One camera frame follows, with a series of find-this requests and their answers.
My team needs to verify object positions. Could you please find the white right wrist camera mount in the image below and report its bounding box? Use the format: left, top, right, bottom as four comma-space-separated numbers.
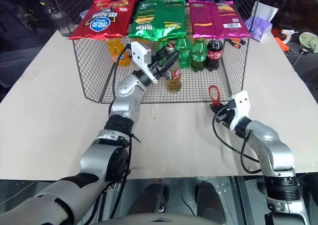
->
228, 90, 250, 132

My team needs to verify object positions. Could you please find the pale green cloth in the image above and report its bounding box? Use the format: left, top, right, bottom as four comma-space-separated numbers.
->
299, 32, 318, 55

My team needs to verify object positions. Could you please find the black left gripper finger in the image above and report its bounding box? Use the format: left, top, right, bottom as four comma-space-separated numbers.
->
160, 51, 180, 73
152, 47, 173, 65

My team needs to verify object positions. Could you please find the white plug with cable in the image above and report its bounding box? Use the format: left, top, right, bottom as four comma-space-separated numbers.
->
292, 48, 309, 68

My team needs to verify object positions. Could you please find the orange soda plastic bottle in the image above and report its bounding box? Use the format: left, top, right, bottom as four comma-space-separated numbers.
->
106, 37, 132, 67

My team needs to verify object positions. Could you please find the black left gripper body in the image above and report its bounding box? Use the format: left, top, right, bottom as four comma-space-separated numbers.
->
148, 58, 170, 80

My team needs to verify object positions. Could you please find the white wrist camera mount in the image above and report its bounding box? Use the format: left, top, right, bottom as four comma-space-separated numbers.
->
130, 41, 159, 84
228, 90, 250, 132

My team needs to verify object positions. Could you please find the green chips bag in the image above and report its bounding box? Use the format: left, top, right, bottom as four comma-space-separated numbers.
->
128, 0, 187, 42

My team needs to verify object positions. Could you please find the red chips bag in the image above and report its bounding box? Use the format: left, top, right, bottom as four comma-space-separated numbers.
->
68, 0, 139, 41

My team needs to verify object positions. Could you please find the magenta chips bag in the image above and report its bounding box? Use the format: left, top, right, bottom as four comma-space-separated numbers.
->
187, 0, 251, 40

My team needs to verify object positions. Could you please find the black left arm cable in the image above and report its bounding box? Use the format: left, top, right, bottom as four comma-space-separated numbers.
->
107, 43, 143, 185

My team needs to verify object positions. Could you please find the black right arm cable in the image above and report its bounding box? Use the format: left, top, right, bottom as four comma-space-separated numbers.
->
212, 102, 264, 174

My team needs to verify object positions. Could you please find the cola plastic bottle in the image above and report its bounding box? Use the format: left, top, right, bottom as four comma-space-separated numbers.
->
206, 38, 224, 72

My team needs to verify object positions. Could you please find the white glue gun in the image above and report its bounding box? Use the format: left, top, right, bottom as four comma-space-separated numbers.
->
280, 29, 303, 43

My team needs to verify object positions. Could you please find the black wire grid panel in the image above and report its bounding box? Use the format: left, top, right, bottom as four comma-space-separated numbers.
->
234, 0, 260, 20

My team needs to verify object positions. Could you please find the purple and white bag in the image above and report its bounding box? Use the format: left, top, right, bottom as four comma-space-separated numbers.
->
244, 0, 279, 42

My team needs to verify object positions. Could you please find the glass bottle with amber drink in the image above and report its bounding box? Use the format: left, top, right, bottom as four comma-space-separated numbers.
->
165, 43, 183, 93

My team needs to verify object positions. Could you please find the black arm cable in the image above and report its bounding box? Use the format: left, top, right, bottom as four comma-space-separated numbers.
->
107, 43, 143, 185
212, 102, 264, 174

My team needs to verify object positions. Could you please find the dark rounded shape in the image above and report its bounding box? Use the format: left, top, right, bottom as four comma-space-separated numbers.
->
128, 182, 170, 216
194, 181, 225, 219

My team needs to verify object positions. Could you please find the red bottle opener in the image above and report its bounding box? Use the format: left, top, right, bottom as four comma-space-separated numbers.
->
208, 85, 222, 108

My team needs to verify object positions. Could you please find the black and orange hand tool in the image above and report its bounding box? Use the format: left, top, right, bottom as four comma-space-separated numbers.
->
226, 37, 247, 50

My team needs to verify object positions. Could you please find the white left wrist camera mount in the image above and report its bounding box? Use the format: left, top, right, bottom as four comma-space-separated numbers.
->
130, 41, 159, 84

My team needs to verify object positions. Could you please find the clear plastic bottle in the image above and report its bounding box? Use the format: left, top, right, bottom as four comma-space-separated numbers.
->
37, 0, 73, 37

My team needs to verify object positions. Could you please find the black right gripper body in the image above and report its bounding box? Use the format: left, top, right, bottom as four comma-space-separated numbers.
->
216, 101, 237, 131

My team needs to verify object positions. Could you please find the black wire mesh rack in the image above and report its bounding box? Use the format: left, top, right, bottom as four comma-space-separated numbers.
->
71, 0, 249, 104

